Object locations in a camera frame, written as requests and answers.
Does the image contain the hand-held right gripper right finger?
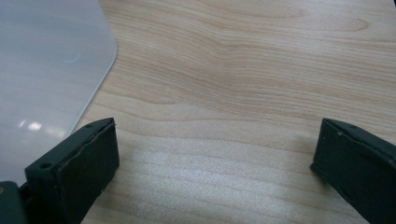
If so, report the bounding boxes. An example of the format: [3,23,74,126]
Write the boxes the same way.
[309,118,396,224]

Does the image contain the translucent white plastic mat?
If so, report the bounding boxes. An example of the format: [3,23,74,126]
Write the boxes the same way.
[0,0,119,188]

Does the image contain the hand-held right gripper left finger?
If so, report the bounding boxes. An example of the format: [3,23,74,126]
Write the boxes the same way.
[23,117,120,224]

